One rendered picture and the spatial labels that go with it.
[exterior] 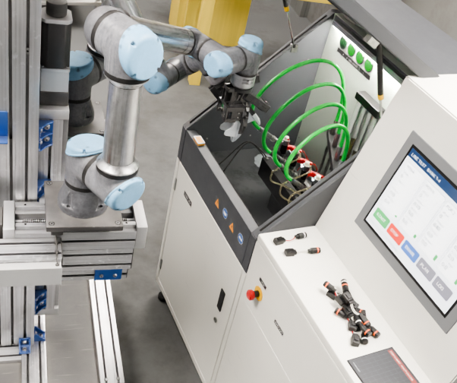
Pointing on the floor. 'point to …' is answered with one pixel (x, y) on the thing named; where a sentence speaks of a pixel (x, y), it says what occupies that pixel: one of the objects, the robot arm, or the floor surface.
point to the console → (370, 256)
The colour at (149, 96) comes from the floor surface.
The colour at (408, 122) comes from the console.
